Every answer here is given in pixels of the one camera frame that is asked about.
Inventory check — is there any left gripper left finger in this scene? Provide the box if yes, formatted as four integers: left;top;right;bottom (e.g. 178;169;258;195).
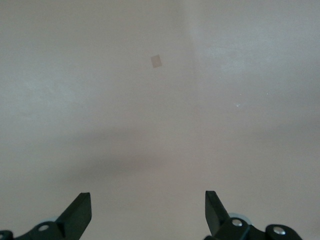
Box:
14;192;91;240

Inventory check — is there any small tape square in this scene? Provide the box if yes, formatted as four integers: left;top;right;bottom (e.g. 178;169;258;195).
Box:
150;54;163;69

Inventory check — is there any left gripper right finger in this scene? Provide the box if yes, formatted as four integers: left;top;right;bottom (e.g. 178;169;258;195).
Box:
203;191;265;240

